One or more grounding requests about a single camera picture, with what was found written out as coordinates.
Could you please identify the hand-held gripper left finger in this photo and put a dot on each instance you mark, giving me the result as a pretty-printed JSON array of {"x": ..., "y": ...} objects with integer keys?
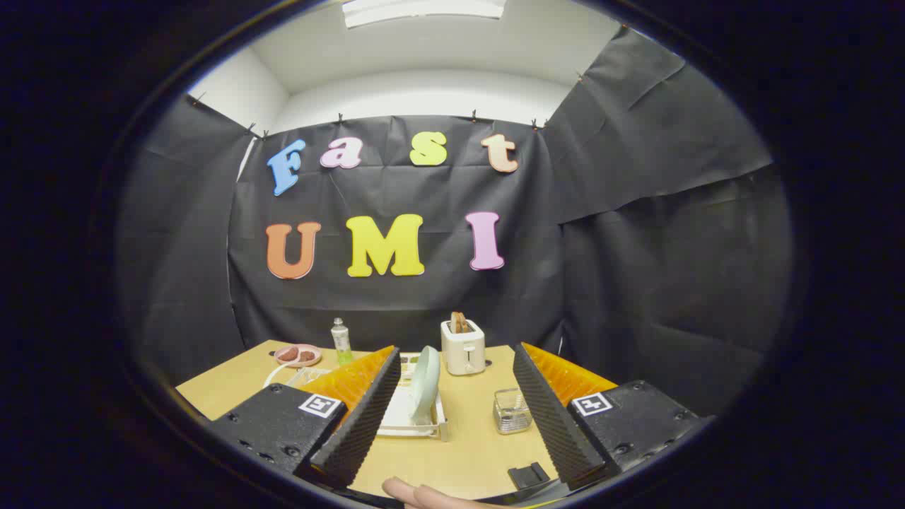
[{"x": 360, "y": 424}]

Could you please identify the light green plate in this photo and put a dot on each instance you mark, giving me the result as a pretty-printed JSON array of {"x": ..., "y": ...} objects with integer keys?
[{"x": 426, "y": 385}]

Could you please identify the small pink plate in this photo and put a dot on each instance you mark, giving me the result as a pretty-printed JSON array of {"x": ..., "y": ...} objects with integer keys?
[{"x": 297, "y": 363}]

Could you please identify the brown bread slice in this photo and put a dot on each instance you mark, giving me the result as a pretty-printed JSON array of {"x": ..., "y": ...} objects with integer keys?
[
  {"x": 456, "y": 324},
  {"x": 468, "y": 323}
]

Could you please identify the white toaster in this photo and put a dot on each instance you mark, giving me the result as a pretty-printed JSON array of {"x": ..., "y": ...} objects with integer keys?
[{"x": 463, "y": 353}]

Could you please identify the clear plastic basket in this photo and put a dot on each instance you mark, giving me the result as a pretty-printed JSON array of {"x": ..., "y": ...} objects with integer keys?
[{"x": 511, "y": 417}]

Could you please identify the black backdrop cloth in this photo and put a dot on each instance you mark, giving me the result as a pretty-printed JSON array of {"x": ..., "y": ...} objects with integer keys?
[{"x": 636, "y": 247}]

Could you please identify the small black clamp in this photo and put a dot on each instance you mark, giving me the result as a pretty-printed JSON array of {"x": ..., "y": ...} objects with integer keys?
[{"x": 529, "y": 475}]

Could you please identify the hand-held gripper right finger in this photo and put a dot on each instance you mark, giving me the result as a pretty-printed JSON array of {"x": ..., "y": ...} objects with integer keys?
[{"x": 551, "y": 417}]

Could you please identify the clear bottle with green liquid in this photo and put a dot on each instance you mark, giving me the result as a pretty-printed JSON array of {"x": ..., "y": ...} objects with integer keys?
[{"x": 342, "y": 343}]

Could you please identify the brown meat patty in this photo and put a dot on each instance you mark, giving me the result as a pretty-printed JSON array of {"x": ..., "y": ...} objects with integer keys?
[
  {"x": 289, "y": 355},
  {"x": 307, "y": 355}
]

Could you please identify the ceiling light panel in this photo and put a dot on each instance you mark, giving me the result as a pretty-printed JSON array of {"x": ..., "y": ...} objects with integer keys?
[{"x": 424, "y": 10}]

